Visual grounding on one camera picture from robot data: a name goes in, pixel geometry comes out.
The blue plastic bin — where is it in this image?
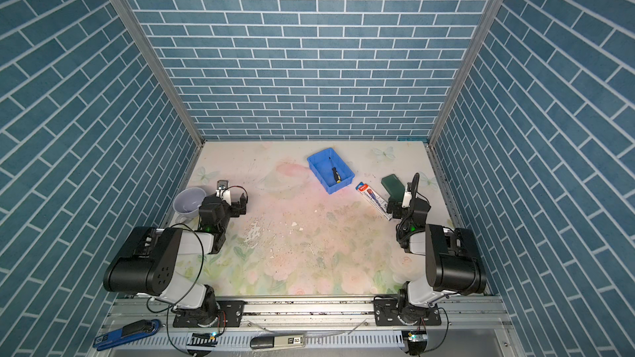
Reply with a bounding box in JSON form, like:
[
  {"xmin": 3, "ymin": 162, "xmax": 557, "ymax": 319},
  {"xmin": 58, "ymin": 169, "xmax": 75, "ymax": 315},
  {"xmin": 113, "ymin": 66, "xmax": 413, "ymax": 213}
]
[{"xmin": 307, "ymin": 148, "xmax": 355, "ymax": 194}]

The blue black hand tool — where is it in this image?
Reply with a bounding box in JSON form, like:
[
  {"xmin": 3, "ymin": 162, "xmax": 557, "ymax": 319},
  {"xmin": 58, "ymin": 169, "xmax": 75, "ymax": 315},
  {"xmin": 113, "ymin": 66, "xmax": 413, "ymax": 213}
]
[{"xmin": 93, "ymin": 319, "xmax": 162, "ymax": 351}]

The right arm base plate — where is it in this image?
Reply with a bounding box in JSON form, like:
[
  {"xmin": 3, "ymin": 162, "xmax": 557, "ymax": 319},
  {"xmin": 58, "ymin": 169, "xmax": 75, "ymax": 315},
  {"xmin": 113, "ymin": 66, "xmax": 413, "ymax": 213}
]
[{"xmin": 373, "ymin": 297, "xmax": 442, "ymax": 327}]

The electronics board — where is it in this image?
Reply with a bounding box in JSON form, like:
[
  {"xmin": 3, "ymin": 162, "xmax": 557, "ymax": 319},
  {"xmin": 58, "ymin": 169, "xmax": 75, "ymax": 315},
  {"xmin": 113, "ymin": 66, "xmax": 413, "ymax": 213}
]
[
  {"xmin": 185, "ymin": 332, "xmax": 218, "ymax": 357},
  {"xmin": 402, "ymin": 330, "xmax": 428, "ymax": 356}
]

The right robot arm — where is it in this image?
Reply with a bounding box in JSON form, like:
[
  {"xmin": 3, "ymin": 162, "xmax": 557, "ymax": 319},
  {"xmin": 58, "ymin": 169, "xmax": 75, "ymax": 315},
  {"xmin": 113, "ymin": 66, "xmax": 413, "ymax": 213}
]
[{"xmin": 387, "ymin": 198, "xmax": 487, "ymax": 325}]

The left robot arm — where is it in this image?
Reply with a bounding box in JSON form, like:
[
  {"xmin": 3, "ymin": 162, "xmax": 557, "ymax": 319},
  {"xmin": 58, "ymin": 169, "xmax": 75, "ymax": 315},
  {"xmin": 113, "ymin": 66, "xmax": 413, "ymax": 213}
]
[{"xmin": 104, "ymin": 180, "xmax": 249, "ymax": 327}]

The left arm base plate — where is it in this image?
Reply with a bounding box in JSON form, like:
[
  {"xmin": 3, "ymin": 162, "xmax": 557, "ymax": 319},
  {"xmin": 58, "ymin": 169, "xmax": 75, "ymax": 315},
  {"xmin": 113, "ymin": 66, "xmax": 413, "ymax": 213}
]
[{"xmin": 173, "ymin": 300, "xmax": 246, "ymax": 330}]

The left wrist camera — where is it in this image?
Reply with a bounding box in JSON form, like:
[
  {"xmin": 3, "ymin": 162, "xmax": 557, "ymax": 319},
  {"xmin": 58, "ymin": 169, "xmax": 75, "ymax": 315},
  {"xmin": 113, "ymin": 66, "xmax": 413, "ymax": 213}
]
[{"xmin": 216, "ymin": 179, "xmax": 229, "ymax": 198}]

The left electronics board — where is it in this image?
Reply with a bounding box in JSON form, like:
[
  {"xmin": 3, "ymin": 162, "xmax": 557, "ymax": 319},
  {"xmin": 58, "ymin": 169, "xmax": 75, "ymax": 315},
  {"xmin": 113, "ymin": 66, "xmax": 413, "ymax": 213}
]
[{"xmin": 185, "ymin": 332, "xmax": 218, "ymax": 357}]

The dark green sponge block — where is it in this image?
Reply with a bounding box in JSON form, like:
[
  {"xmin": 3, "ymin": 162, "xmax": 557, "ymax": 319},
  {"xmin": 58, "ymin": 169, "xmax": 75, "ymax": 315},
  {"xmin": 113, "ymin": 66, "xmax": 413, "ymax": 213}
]
[{"xmin": 381, "ymin": 174, "xmax": 406, "ymax": 202}]

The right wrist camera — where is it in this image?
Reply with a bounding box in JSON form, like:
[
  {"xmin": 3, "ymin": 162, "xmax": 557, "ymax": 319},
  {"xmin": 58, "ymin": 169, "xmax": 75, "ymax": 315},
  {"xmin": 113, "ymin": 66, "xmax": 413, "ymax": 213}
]
[{"xmin": 402, "ymin": 183, "xmax": 413, "ymax": 208}]

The white ceramic mug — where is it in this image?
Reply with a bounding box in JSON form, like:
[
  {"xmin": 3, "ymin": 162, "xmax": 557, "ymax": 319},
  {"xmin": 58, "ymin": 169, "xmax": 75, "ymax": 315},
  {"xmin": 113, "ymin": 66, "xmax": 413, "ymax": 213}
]
[{"xmin": 172, "ymin": 188, "xmax": 207, "ymax": 223}]

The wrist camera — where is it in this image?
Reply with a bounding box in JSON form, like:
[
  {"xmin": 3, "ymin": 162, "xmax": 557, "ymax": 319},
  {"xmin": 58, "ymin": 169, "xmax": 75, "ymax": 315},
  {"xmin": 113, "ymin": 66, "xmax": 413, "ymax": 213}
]
[
  {"xmin": 402, "ymin": 183, "xmax": 413, "ymax": 208},
  {"xmin": 216, "ymin": 179, "xmax": 229, "ymax": 198}
]

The grey silver device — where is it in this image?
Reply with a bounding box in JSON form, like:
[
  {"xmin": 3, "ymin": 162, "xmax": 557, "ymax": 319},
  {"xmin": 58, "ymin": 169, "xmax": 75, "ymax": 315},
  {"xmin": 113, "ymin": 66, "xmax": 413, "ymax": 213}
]
[{"xmin": 249, "ymin": 334, "xmax": 306, "ymax": 351}]

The right electronics board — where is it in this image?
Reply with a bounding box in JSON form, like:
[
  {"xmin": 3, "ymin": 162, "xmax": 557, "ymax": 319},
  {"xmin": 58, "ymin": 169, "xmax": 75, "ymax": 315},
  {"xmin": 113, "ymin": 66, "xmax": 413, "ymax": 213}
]
[{"xmin": 402, "ymin": 330, "xmax": 428, "ymax": 356}]

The toothpaste box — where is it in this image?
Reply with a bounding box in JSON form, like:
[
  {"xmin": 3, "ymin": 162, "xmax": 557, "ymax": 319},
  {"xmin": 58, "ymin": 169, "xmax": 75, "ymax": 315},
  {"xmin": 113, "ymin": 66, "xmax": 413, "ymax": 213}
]
[{"xmin": 356, "ymin": 182, "xmax": 393, "ymax": 220}]

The yellow black screwdriver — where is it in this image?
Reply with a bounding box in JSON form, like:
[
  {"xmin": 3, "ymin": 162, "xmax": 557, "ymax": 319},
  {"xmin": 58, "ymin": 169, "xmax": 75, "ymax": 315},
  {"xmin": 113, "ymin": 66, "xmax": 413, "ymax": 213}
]
[{"xmin": 329, "ymin": 158, "xmax": 342, "ymax": 183}]

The aluminium mounting rail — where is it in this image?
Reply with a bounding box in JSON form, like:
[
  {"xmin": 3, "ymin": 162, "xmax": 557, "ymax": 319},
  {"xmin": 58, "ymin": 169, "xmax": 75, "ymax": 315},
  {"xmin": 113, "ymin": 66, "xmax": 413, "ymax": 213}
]
[{"xmin": 89, "ymin": 295, "xmax": 523, "ymax": 356}]

